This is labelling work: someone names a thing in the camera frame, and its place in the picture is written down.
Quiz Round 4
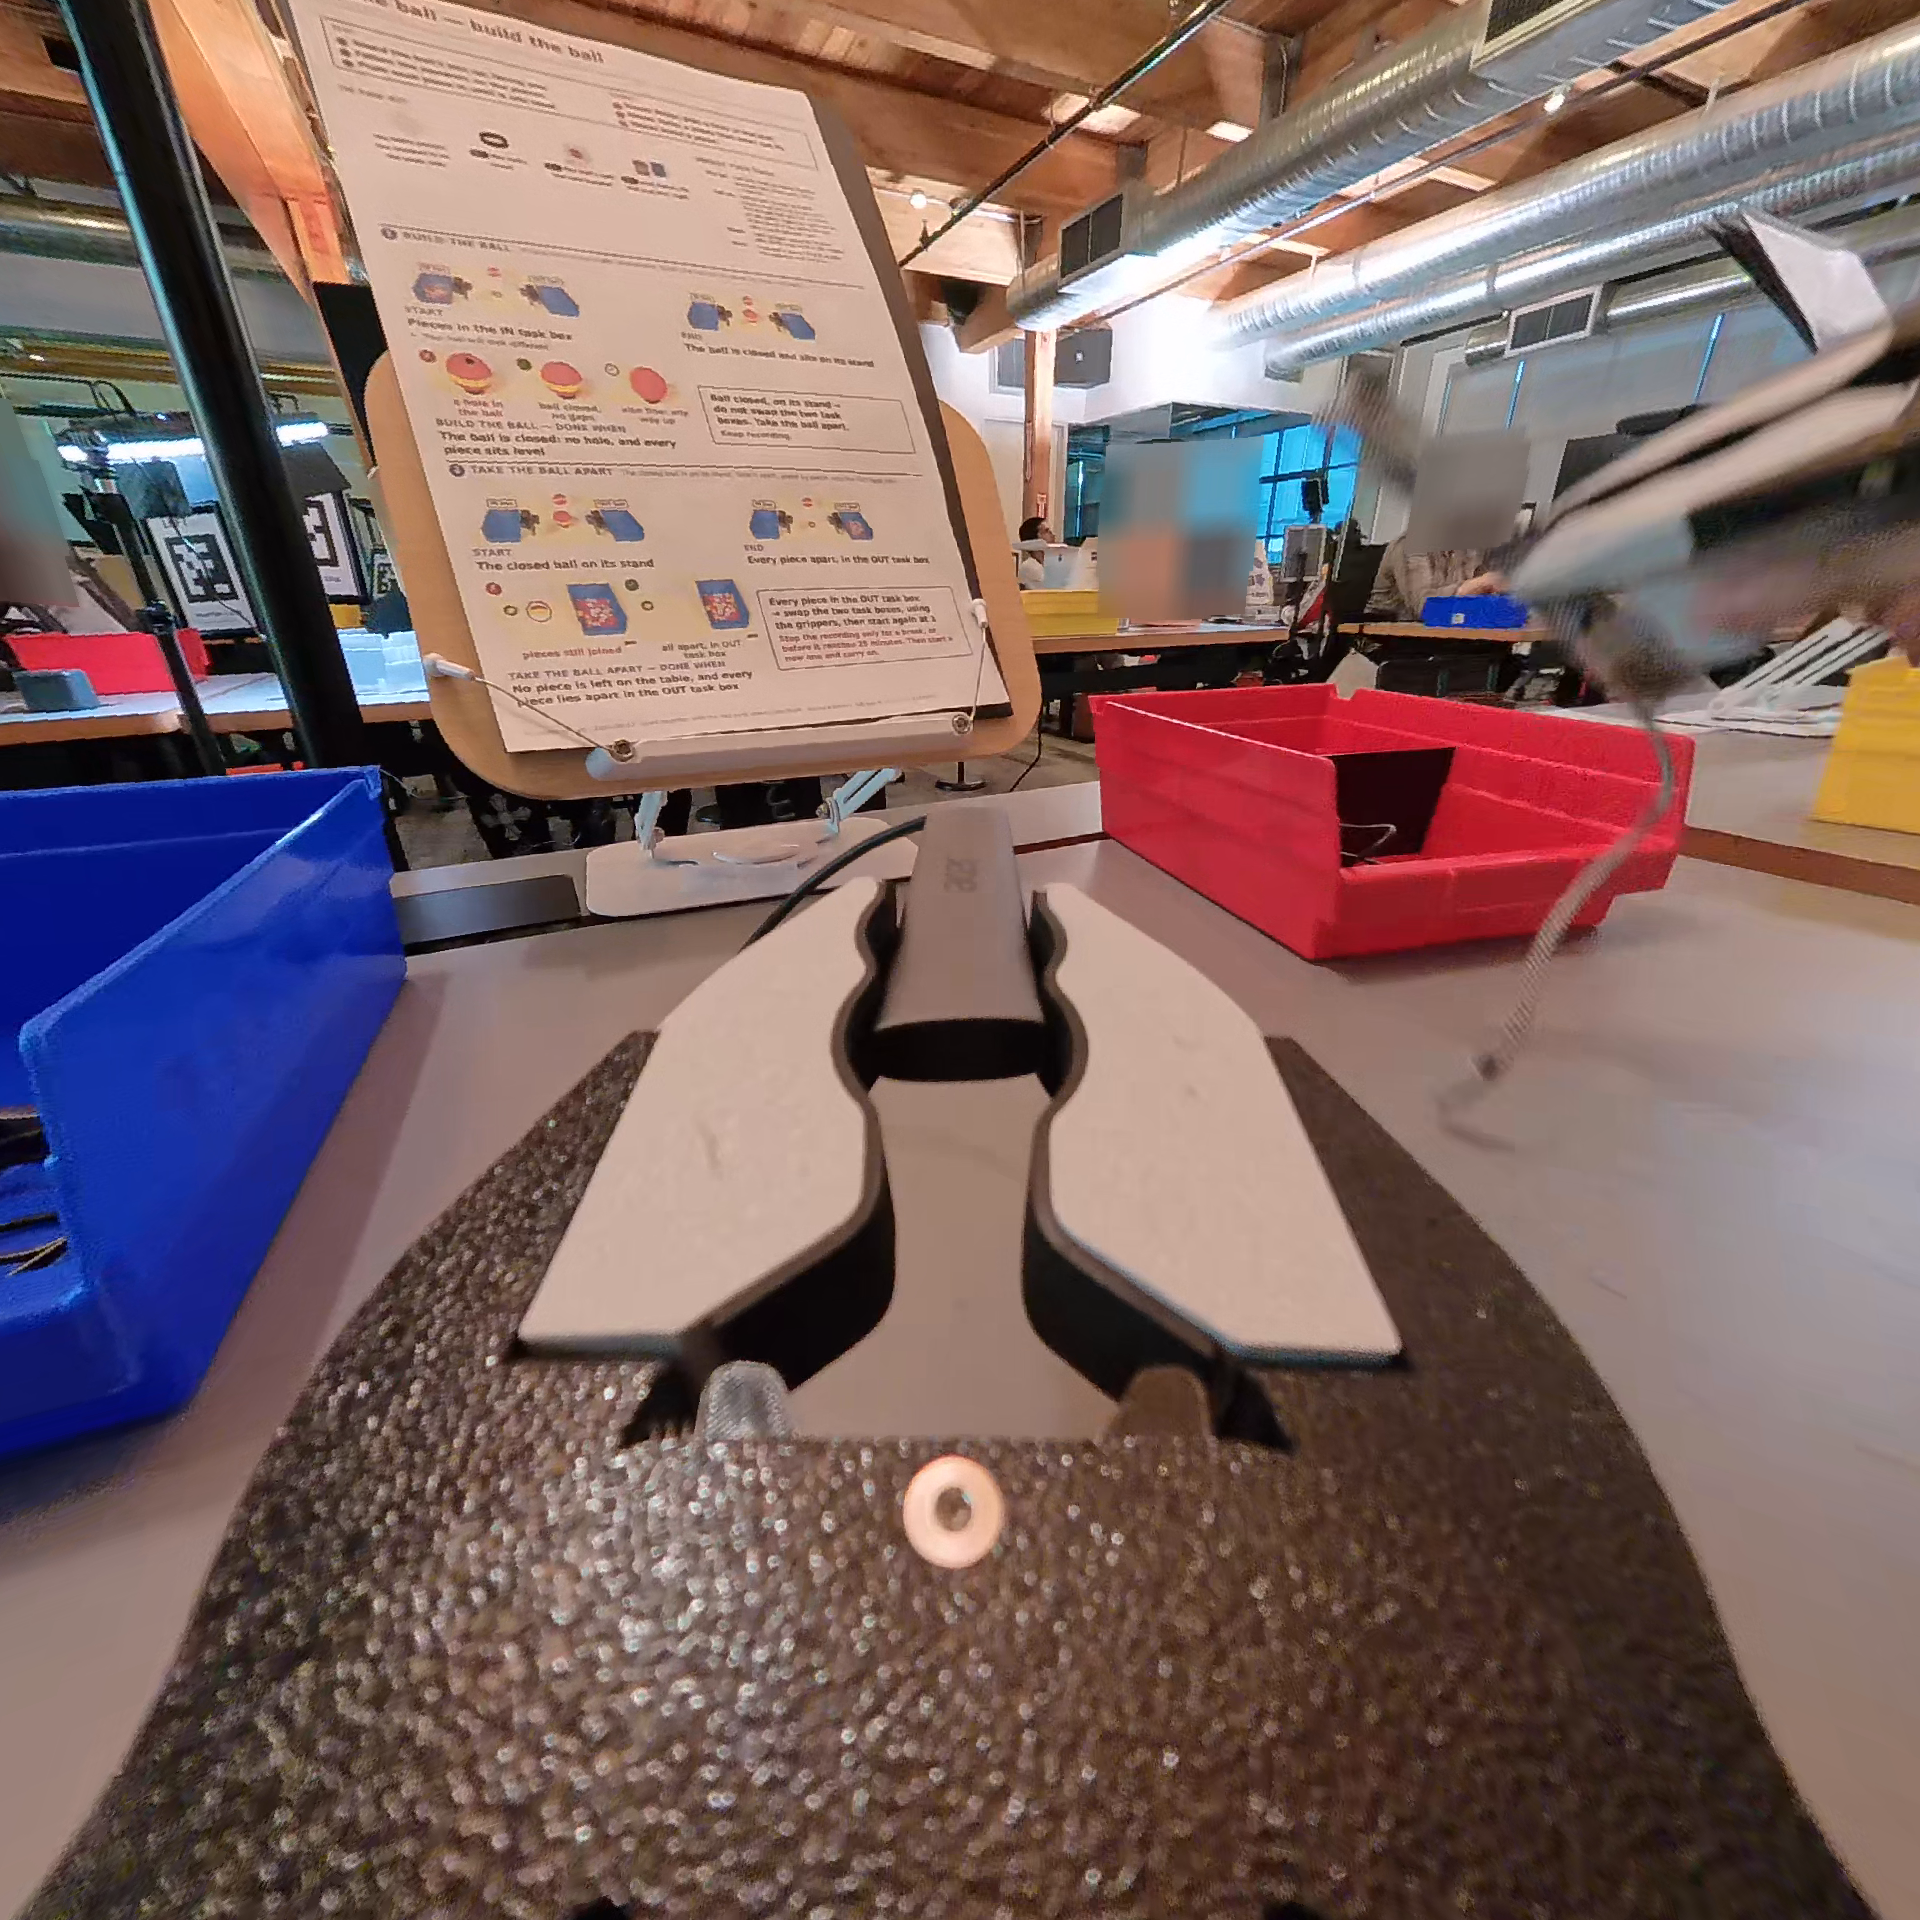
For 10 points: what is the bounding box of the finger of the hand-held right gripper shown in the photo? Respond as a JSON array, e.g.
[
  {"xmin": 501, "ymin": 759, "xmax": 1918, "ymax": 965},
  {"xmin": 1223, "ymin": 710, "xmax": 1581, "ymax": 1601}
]
[
  {"xmin": 1558, "ymin": 319, "xmax": 1920, "ymax": 551},
  {"xmin": 1504, "ymin": 515, "xmax": 1707, "ymax": 605}
]

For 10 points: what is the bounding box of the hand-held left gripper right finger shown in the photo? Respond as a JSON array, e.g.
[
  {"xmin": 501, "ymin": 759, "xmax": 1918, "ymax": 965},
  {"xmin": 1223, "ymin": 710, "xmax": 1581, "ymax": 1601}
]
[{"xmin": 1024, "ymin": 883, "xmax": 1413, "ymax": 1394}]

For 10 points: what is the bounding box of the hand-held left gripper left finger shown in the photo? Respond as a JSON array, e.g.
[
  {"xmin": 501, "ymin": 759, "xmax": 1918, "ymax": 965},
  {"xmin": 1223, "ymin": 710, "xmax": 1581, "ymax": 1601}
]
[{"xmin": 517, "ymin": 878, "xmax": 903, "ymax": 1390}]

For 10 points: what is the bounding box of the black hub cable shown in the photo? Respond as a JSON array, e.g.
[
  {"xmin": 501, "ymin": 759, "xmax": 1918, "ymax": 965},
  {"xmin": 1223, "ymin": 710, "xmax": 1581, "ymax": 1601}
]
[{"xmin": 745, "ymin": 814, "xmax": 928, "ymax": 943}]

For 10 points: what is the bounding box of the grey usb hub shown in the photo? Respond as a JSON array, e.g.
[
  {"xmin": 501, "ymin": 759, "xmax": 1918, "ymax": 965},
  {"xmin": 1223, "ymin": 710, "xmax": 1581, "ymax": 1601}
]
[{"xmin": 870, "ymin": 809, "xmax": 1046, "ymax": 1085}]

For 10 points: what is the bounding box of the white folding stand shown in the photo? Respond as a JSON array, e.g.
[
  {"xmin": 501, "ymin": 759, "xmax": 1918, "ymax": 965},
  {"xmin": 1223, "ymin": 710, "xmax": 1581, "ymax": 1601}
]
[{"xmin": 1707, "ymin": 620, "xmax": 1894, "ymax": 710}]

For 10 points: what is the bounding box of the red plastic bin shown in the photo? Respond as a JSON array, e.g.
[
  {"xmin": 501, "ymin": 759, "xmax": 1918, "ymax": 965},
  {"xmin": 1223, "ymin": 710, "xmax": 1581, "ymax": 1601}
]
[{"xmin": 1085, "ymin": 682, "xmax": 1695, "ymax": 965}]

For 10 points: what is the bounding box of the yellow plastic bin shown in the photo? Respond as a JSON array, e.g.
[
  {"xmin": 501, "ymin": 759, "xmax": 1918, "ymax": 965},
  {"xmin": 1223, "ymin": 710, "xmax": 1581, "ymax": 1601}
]
[{"xmin": 1809, "ymin": 655, "xmax": 1920, "ymax": 837}]

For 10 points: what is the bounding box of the black binder clip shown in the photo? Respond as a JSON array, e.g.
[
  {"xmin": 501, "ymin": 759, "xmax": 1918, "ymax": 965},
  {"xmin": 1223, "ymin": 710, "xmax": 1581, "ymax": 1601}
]
[{"xmin": 1328, "ymin": 742, "xmax": 1457, "ymax": 874}]

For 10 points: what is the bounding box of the blue plastic bin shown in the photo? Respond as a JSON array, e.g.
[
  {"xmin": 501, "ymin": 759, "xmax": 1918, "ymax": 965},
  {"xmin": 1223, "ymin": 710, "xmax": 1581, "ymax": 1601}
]
[{"xmin": 0, "ymin": 766, "xmax": 409, "ymax": 1469}]

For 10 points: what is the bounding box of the wooden document stand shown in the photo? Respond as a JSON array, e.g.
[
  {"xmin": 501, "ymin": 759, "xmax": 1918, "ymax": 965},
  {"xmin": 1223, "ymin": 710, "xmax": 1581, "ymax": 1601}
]
[{"xmin": 363, "ymin": 351, "xmax": 1046, "ymax": 921}]

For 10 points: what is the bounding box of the black white marker board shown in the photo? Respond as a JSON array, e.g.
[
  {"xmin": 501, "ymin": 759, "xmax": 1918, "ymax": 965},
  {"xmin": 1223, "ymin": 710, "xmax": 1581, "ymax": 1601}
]
[
  {"xmin": 288, "ymin": 487, "xmax": 365, "ymax": 605},
  {"xmin": 147, "ymin": 508, "xmax": 254, "ymax": 629}
]

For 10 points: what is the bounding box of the printed instruction sheet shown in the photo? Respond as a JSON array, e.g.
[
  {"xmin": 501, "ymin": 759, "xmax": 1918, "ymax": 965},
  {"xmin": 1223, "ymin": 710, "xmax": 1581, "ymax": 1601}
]
[{"xmin": 281, "ymin": 0, "xmax": 1017, "ymax": 757}]

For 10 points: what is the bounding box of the small red bin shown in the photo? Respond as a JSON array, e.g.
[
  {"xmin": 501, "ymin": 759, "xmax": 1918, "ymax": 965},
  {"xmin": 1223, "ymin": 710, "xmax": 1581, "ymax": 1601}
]
[{"xmin": 4, "ymin": 629, "xmax": 213, "ymax": 697}]

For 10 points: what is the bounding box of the black metal pole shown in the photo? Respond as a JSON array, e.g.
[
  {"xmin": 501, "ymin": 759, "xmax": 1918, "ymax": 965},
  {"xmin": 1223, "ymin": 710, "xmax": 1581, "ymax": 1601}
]
[{"xmin": 57, "ymin": 0, "xmax": 374, "ymax": 777}]

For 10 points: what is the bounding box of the silver ventilation duct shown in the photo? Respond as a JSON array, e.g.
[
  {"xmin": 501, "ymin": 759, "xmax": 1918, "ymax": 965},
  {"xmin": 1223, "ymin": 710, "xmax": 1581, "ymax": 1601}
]
[
  {"xmin": 1219, "ymin": 82, "xmax": 1920, "ymax": 383},
  {"xmin": 1001, "ymin": 0, "xmax": 1816, "ymax": 335}
]

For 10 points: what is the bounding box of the dark cable bundle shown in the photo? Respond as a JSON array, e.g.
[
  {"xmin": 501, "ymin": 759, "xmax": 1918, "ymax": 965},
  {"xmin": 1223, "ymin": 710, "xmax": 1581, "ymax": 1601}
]
[{"xmin": 0, "ymin": 1099, "xmax": 73, "ymax": 1279}]

